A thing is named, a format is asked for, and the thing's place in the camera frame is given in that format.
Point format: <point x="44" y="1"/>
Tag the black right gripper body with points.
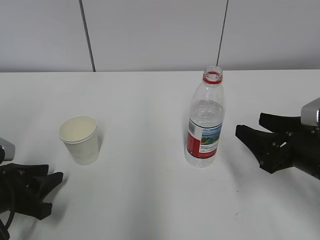
<point x="297" y="147"/>

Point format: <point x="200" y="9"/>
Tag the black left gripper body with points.
<point x="16" y="191"/>

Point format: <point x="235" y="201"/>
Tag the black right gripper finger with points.
<point x="280" y="124"/>
<point x="270" y="149"/>

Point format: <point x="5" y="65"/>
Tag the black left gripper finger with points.
<point x="46" y="190"/>
<point x="28" y="171"/>

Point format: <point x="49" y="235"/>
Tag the white paper cup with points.
<point x="79" y="135"/>

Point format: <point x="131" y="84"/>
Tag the clear plastic water bottle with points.
<point x="206" y="116"/>

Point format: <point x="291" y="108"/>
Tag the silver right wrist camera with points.
<point x="310" y="113"/>

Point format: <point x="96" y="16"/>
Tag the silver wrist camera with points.
<point x="7" y="150"/>
<point x="310" y="113"/>

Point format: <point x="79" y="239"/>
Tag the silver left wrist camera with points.
<point x="7" y="150"/>

